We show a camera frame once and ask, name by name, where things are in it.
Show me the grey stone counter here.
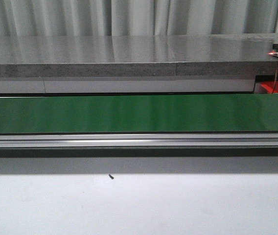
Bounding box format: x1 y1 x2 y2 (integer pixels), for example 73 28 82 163
0 33 278 94

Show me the green conveyor belt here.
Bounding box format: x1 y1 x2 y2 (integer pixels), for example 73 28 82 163
0 94 278 134

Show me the white curtain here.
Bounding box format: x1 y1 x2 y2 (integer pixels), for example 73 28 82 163
0 0 278 36

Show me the aluminium conveyor frame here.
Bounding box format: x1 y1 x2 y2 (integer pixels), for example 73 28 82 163
0 133 278 175

